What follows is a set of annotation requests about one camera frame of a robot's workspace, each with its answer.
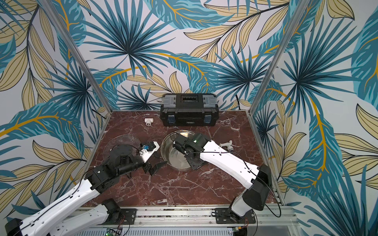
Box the stainless steel pot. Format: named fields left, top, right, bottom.
left=160, top=130, right=195, bottom=172

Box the glass pot lid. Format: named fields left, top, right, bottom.
left=103, top=135, right=141, bottom=160

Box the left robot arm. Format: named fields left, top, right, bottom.
left=6, top=142, right=159, bottom=236

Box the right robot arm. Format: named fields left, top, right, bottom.
left=173, top=133, right=272, bottom=222

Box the white plastic faucet tap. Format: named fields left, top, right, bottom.
left=220, top=140, right=234, bottom=152

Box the black plastic toolbox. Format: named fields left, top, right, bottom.
left=160, top=93, right=219, bottom=127

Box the white pvc pipe fitting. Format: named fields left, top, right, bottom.
left=144, top=118, right=154, bottom=126

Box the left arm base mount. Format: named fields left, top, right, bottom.
left=100, top=208, right=137, bottom=225

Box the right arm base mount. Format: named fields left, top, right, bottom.
left=211, top=207, right=256, bottom=225

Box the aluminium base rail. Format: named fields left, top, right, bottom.
left=44, top=205, right=302, bottom=236

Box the right aluminium frame post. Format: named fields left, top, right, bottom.
left=249, top=0, right=310, bottom=117

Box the aluminium frame post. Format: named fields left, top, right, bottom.
left=40, top=0, right=113, bottom=114
left=249, top=0, right=310, bottom=117

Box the left aluminium frame post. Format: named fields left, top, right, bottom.
left=40, top=0, right=113, bottom=114

